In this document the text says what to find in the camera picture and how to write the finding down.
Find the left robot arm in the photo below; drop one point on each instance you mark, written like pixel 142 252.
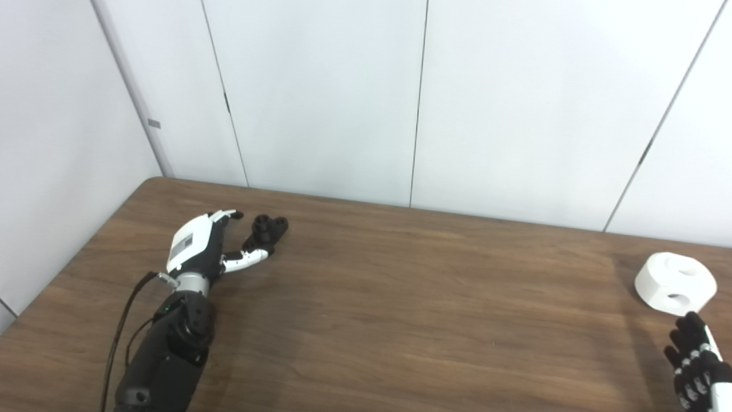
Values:
pixel 166 355

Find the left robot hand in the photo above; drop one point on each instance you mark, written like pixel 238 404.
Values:
pixel 191 243

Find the round white piece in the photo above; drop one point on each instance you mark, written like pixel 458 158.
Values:
pixel 657 280

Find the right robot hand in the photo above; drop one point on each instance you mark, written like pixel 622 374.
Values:
pixel 700 377

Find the black panel hinge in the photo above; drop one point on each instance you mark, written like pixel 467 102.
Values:
pixel 227 103
pixel 646 153

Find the black holder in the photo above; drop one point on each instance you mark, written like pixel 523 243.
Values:
pixel 269 229

